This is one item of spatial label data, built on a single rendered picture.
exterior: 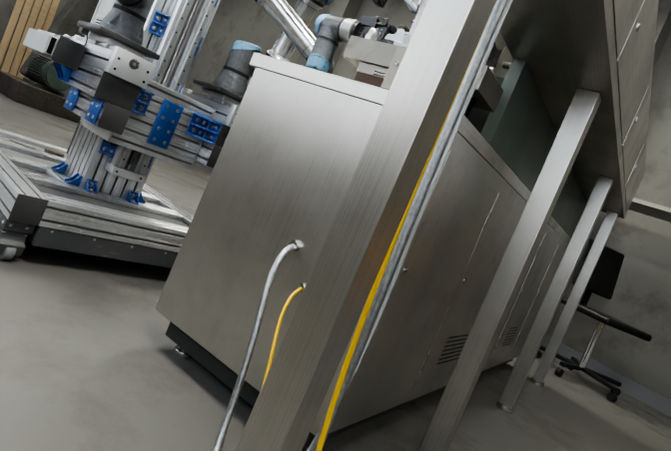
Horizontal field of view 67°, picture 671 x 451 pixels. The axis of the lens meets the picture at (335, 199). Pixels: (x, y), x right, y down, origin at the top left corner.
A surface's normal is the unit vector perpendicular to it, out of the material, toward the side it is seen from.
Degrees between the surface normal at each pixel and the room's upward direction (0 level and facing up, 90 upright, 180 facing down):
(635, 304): 90
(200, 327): 90
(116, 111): 90
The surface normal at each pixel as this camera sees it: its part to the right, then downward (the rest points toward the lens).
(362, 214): -0.50, -0.18
